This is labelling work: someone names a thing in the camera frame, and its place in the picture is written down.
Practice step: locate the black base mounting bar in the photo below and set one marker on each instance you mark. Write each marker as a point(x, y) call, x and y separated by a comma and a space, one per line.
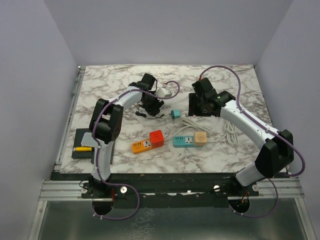
point(158, 190)

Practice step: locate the small teal plug adapter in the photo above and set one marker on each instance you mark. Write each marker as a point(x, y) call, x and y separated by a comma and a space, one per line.
point(175, 114)

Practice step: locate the teal power strip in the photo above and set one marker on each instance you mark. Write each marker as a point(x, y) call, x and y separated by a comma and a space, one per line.
point(186, 141)

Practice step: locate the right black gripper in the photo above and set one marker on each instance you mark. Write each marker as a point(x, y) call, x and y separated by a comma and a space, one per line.
point(193, 110)

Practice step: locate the orange power strip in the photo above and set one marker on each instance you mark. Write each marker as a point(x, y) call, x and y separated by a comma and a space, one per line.
point(141, 146)

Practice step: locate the red cube socket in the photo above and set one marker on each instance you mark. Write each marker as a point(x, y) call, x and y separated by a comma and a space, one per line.
point(156, 138)

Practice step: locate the black charger with cable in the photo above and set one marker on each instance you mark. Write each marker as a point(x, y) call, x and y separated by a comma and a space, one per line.
point(145, 114)

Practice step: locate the aluminium frame rail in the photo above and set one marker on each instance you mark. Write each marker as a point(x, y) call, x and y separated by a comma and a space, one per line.
point(61, 191)

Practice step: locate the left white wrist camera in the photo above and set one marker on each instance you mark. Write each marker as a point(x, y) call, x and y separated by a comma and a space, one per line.
point(163, 93)

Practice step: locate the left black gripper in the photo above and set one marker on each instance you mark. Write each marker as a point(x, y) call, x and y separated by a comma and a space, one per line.
point(152, 110)

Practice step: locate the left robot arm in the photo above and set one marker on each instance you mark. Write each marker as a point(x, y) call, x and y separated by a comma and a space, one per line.
point(106, 122)

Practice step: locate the beige cube socket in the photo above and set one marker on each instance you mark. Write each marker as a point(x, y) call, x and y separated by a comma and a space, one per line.
point(200, 138)

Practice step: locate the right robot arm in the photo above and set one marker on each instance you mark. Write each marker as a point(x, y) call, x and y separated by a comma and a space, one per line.
point(275, 151)

